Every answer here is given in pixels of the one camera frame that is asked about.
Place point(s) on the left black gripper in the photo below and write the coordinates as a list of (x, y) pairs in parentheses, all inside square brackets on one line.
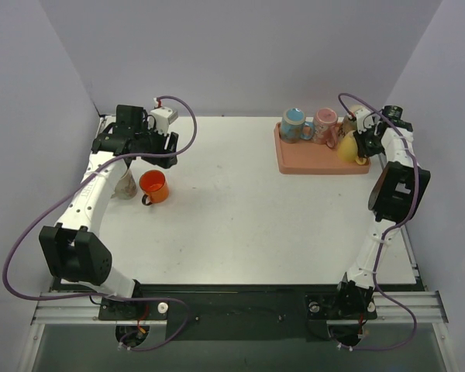
[(167, 149)]

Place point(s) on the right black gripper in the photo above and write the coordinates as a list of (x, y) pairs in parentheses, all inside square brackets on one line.
[(365, 142)]

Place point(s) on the yellow mug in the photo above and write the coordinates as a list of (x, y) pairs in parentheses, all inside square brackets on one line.
[(347, 150)]

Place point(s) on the pink cartoon mug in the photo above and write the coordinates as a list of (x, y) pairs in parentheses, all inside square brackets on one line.
[(325, 121)]

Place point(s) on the orange mug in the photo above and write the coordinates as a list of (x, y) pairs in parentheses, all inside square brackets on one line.
[(154, 187)]

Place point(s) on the cream floral mug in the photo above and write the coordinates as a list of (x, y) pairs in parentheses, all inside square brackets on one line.
[(126, 188)]

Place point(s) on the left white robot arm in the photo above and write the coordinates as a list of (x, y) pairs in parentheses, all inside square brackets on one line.
[(72, 248)]

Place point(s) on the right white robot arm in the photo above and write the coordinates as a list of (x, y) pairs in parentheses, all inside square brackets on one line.
[(393, 199)]

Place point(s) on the cream green mug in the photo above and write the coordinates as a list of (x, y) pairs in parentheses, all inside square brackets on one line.
[(349, 123)]

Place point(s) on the blue-bottom cartoon mug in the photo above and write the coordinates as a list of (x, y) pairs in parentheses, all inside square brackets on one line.
[(294, 126)]

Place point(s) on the pink plastic tray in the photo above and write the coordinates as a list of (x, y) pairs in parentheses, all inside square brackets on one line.
[(308, 158)]

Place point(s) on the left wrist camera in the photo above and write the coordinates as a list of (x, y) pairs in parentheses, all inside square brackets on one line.
[(163, 117)]

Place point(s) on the aluminium rail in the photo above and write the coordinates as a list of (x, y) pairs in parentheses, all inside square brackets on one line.
[(427, 307)]

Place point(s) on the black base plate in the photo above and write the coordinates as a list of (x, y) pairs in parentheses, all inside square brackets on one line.
[(231, 312)]

